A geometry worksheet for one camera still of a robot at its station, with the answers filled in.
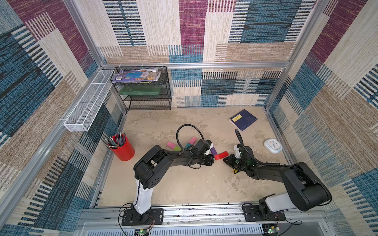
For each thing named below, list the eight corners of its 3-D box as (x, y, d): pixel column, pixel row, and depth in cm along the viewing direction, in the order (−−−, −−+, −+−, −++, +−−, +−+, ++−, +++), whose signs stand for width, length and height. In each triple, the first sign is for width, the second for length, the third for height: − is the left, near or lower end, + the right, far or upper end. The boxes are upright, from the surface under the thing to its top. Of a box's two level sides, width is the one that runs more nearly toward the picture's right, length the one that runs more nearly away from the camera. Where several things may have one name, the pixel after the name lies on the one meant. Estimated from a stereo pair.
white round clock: (266, 154, 97) (268, 151, 94) (262, 141, 104) (264, 138, 101) (281, 154, 97) (284, 151, 94) (276, 141, 104) (278, 138, 101)
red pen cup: (118, 161, 95) (106, 148, 82) (123, 147, 102) (112, 133, 89) (132, 161, 95) (123, 148, 82) (136, 147, 102) (127, 133, 89)
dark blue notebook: (241, 131, 109) (242, 129, 107) (228, 120, 116) (228, 118, 114) (256, 120, 115) (257, 118, 113) (243, 110, 122) (244, 108, 120)
